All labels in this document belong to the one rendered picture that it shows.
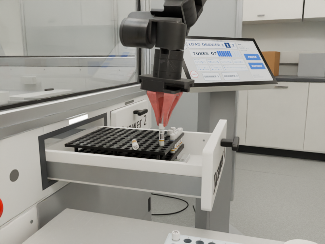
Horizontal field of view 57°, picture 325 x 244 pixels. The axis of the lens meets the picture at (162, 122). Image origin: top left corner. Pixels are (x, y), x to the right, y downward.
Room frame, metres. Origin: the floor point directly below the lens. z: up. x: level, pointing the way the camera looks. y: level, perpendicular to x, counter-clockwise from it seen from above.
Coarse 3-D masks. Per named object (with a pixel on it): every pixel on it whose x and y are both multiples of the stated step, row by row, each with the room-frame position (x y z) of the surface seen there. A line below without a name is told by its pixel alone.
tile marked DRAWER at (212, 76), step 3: (210, 72) 1.43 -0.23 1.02; (213, 72) 1.44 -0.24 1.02; (216, 72) 1.44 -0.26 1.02; (204, 75) 1.40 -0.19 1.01; (207, 75) 1.41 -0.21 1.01; (210, 75) 1.42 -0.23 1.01; (213, 75) 1.42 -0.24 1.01; (216, 75) 1.43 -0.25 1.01; (219, 75) 1.44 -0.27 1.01; (204, 78) 1.39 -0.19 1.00; (207, 78) 1.40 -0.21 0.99; (210, 78) 1.40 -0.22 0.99; (213, 78) 1.41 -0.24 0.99; (216, 78) 1.42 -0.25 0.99; (219, 78) 1.42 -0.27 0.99
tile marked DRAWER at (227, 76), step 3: (222, 72) 1.46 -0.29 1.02; (225, 72) 1.47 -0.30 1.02; (228, 72) 1.47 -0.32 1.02; (231, 72) 1.48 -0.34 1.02; (234, 72) 1.49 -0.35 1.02; (222, 75) 1.45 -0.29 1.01; (225, 75) 1.45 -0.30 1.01; (228, 75) 1.46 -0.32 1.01; (231, 75) 1.47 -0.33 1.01; (234, 75) 1.47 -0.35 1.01; (237, 75) 1.48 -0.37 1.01; (225, 78) 1.44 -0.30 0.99; (228, 78) 1.44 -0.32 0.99; (231, 78) 1.45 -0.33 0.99; (234, 78) 1.46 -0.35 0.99; (237, 78) 1.47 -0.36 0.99
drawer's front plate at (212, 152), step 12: (216, 132) 0.60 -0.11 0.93; (216, 144) 0.52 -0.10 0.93; (204, 156) 0.47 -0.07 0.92; (216, 156) 0.53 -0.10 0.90; (204, 168) 0.47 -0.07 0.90; (216, 168) 0.53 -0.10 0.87; (204, 180) 0.47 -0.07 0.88; (204, 192) 0.47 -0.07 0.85; (216, 192) 0.55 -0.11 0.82; (204, 204) 0.47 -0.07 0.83
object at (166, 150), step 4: (180, 136) 0.68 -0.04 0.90; (172, 140) 0.64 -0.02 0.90; (176, 140) 0.64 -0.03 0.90; (164, 144) 0.61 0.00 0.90; (168, 144) 0.62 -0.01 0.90; (172, 144) 0.61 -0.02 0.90; (160, 148) 0.58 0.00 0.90; (164, 148) 0.58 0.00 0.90; (168, 148) 0.58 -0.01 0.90; (156, 152) 0.56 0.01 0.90; (160, 152) 0.56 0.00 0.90; (164, 152) 0.55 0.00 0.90
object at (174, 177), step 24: (192, 144) 0.74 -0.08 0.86; (48, 168) 0.58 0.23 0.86; (72, 168) 0.56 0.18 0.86; (96, 168) 0.55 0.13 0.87; (120, 168) 0.54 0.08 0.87; (144, 168) 0.52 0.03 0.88; (168, 168) 0.51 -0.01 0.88; (192, 168) 0.50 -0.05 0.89; (168, 192) 0.51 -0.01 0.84; (192, 192) 0.50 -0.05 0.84
